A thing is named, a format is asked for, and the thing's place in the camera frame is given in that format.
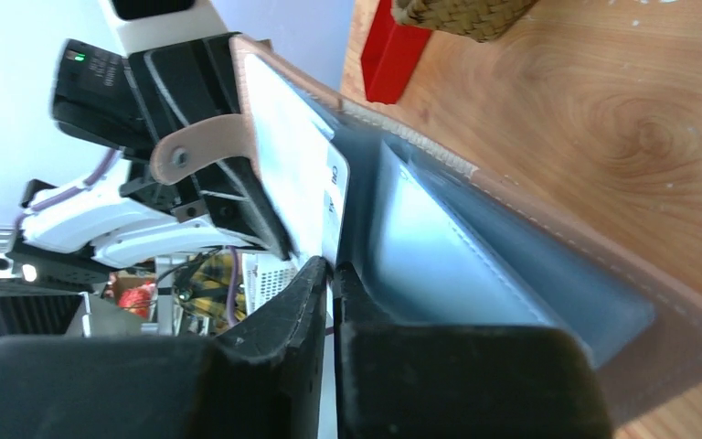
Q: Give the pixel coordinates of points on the white patterned card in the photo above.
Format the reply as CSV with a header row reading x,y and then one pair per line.
x,y
302,172

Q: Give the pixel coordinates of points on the pink card holder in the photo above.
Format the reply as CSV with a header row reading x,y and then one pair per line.
x,y
436,239

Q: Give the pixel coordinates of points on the woven olive divided tray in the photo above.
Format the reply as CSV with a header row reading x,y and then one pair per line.
x,y
480,20

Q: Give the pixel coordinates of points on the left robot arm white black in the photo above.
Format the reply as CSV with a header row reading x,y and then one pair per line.
x,y
53,231

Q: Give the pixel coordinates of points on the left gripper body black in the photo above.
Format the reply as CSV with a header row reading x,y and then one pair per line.
x,y
168,111

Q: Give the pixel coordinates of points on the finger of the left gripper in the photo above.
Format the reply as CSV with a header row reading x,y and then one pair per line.
x,y
237,204

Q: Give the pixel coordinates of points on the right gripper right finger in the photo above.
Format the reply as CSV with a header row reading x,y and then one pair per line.
x,y
396,380

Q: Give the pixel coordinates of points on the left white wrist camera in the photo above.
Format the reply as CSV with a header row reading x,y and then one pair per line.
x,y
142,25

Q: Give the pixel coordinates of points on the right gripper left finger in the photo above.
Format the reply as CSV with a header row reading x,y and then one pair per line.
x,y
260,379

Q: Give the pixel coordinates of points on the red box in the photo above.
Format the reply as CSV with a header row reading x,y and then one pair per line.
x,y
390,55

